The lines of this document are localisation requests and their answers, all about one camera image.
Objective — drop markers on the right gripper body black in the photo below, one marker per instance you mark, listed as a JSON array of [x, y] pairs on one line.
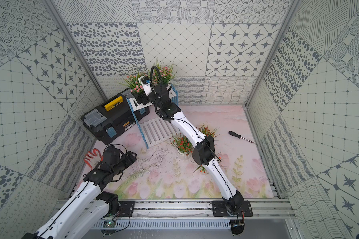
[[152, 97]]

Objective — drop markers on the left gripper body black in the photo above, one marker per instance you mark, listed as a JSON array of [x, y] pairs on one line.
[[128, 157]]

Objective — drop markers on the pink flower pot front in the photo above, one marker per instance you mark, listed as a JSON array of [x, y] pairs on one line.
[[166, 74]]

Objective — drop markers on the pink flower pot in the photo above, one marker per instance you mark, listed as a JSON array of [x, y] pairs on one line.
[[166, 74], [132, 82]]

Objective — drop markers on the pink flower pot back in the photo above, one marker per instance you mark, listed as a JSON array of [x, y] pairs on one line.
[[132, 82]]

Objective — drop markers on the red flower pot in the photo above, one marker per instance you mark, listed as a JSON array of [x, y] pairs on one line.
[[182, 144], [208, 131]]

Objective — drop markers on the orange flower pot front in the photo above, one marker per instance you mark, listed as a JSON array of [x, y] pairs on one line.
[[200, 169]]

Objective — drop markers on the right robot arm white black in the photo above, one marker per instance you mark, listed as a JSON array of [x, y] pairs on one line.
[[203, 146]]

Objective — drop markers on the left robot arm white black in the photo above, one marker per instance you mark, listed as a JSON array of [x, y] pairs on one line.
[[91, 202]]

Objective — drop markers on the blue white two-tier rack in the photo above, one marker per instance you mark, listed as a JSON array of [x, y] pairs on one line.
[[153, 131]]

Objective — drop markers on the red white glove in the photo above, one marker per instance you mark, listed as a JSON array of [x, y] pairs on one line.
[[92, 158]]

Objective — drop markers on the floral pink table mat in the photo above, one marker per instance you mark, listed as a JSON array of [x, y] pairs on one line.
[[160, 172]]

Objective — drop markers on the black toolbox yellow handle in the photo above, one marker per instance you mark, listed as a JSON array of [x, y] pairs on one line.
[[111, 119]]

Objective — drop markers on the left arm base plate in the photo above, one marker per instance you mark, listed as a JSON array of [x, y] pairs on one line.
[[121, 209]]

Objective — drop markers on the aluminium mounting rail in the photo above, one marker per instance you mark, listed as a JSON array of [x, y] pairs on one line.
[[270, 208]]

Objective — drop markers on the black handle screwdriver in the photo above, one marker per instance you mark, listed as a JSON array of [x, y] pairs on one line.
[[232, 133]]

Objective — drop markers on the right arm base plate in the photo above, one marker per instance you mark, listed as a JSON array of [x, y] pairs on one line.
[[219, 209]]

